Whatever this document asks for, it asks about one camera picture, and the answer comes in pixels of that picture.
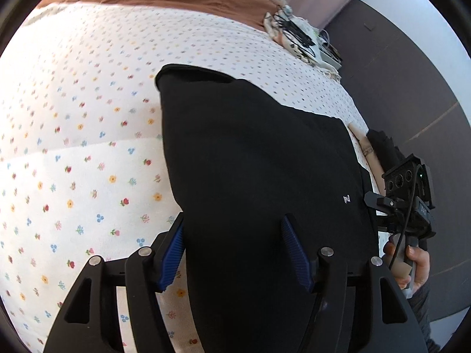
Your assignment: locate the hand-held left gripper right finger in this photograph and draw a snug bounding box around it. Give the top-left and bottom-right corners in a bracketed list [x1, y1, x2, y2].
[281, 215, 429, 353]

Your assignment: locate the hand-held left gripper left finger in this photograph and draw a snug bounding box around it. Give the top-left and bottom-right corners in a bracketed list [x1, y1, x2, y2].
[43, 211, 185, 353]

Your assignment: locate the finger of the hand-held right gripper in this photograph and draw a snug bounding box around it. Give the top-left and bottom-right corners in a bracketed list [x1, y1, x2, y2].
[364, 191, 396, 214]

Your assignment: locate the beige bed base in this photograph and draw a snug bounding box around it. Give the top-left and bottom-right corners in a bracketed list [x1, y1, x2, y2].
[349, 121, 385, 207]

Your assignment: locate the dark cloth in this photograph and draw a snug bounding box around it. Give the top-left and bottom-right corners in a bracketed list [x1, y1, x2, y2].
[366, 129, 403, 177]

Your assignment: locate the bundle of black cables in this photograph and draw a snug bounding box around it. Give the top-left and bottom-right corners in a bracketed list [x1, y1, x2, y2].
[272, 11, 317, 50]

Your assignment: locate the person's right forearm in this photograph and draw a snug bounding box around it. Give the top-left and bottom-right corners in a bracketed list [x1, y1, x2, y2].
[405, 281, 442, 353]

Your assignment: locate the black cable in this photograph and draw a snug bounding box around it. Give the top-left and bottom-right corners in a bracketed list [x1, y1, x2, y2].
[386, 167, 422, 271]

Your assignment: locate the black garment with white print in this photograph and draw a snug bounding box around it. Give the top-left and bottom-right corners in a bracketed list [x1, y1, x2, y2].
[155, 64, 379, 353]

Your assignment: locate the person's right hand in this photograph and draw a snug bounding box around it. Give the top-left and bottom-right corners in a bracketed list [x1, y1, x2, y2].
[383, 241, 431, 297]

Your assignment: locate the floral white bed sheet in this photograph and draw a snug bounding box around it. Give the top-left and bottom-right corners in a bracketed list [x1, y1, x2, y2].
[0, 2, 370, 353]

